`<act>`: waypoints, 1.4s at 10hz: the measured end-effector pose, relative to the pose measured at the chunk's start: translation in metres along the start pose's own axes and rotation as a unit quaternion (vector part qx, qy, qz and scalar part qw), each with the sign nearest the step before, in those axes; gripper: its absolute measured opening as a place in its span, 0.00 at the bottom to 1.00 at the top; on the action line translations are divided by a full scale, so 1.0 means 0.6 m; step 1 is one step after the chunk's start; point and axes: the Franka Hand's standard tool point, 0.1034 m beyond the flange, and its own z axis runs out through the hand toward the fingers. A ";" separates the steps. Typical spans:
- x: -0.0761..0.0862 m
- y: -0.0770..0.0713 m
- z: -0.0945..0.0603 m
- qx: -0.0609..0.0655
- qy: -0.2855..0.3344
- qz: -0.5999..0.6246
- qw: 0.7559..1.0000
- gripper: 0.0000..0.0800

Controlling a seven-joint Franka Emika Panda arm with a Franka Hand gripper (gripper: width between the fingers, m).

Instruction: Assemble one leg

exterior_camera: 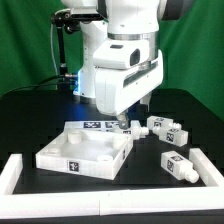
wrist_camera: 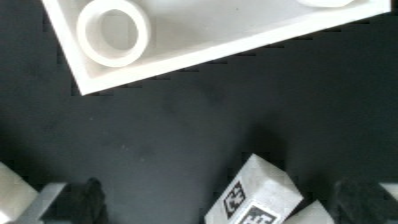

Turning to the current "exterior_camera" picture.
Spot white U-shaped fence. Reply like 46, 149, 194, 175
0, 149, 224, 219

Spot black cables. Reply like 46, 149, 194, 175
0, 74, 79, 99

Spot black camera stand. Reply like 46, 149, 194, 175
51, 12, 80, 91

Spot black camera on stand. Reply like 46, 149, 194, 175
57, 8, 103, 21

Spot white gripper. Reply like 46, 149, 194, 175
95, 51, 163, 129

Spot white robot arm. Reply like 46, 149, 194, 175
61, 0, 194, 129

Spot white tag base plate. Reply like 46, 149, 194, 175
63, 120, 141, 135

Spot white square tabletop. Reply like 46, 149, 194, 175
36, 129, 133, 180

